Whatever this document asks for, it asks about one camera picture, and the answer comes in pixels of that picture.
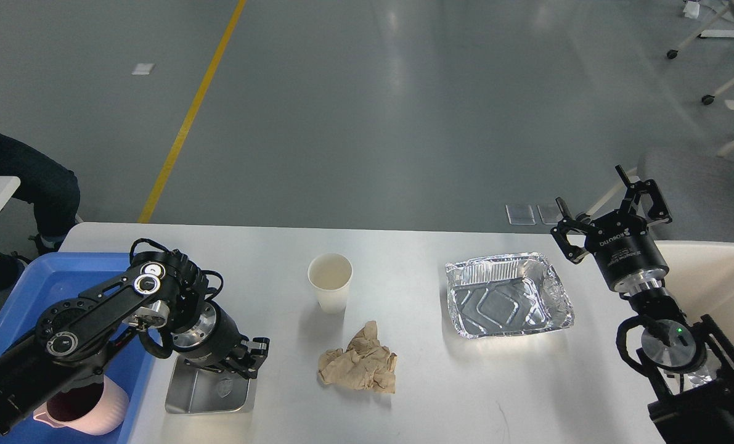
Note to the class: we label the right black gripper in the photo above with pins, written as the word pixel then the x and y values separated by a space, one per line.
pixel 628 253

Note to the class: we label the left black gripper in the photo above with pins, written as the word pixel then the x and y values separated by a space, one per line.
pixel 215 344

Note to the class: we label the square stainless steel dish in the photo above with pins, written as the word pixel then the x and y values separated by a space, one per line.
pixel 194 391

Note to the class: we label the pink ribbed mug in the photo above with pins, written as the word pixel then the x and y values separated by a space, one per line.
pixel 95 409

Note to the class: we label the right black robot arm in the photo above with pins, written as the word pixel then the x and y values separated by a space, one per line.
pixel 690 366

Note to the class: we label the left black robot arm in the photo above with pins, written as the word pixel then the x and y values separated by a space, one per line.
pixel 163 298

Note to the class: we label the grey office chair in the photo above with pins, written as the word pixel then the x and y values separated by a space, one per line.
pixel 698 190

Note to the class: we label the crumpled brown paper napkin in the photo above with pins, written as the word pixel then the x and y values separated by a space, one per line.
pixel 365 364

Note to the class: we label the white paper cup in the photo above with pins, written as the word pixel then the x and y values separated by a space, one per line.
pixel 330 275

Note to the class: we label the beige plastic bin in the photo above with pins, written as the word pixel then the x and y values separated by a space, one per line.
pixel 701 279

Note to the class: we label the aluminium foil tray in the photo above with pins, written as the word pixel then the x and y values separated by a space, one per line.
pixel 506 295

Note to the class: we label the foil tray in bin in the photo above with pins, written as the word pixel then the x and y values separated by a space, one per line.
pixel 699 377

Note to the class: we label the blue plastic tray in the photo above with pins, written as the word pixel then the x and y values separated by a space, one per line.
pixel 47 280

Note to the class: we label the seated person in jeans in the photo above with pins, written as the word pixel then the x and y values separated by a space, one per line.
pixel 48 186

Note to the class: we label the white floor plate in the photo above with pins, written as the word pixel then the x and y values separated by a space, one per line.
pixel 143 69

